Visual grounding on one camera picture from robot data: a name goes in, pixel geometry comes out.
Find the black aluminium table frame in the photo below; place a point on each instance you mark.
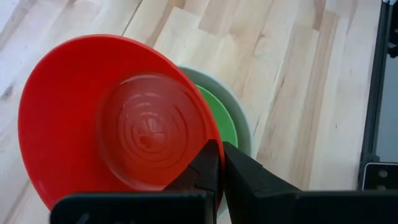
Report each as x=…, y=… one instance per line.
x=374, y=93

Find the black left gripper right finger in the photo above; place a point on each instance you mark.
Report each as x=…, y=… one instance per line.
x=248, y=186

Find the red plastic bowl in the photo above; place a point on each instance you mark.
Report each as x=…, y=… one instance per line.
x=68, y=118

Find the green bowl in silver rim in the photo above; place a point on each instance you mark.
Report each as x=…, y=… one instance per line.
x=239, y=118

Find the black box with screws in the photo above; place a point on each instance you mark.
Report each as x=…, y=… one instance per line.
x=381, y=177

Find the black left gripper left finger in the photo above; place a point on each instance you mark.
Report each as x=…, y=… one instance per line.
x=199, y=183

